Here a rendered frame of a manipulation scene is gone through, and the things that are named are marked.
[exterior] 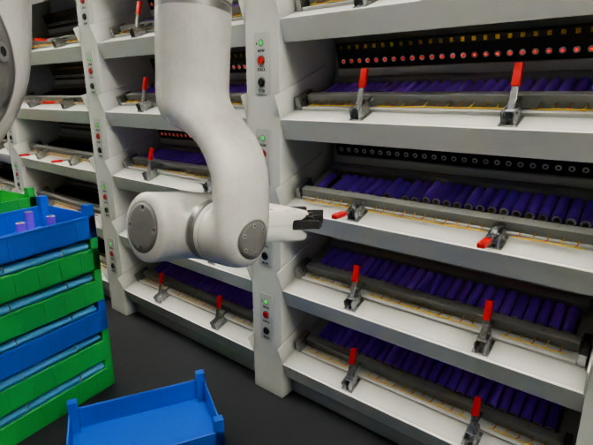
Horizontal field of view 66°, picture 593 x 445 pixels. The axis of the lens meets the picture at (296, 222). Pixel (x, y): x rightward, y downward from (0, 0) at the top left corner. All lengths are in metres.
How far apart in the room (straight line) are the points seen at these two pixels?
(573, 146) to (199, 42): 0.52
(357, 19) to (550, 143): 0.38
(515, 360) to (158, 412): 0.79
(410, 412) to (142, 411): 0.62
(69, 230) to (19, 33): 0.93
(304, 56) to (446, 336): 0.64
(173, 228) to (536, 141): 0.53
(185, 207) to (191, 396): 0.75
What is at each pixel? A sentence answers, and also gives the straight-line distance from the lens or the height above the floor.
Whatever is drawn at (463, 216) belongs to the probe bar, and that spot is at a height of 0.52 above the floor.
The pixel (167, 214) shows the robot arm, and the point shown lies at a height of 0.60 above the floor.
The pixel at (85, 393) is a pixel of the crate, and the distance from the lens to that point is 1.30.
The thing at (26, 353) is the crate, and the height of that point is 0.19.
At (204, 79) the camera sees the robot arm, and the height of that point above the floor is 0.74.
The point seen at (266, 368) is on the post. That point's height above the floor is 0.06.
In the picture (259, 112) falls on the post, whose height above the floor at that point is 0.69.
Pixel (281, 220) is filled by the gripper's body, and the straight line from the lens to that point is 0.66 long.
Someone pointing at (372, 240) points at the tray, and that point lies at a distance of 0.90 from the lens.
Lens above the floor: 0.73
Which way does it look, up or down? 16 degrees down
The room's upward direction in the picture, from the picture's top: straight up
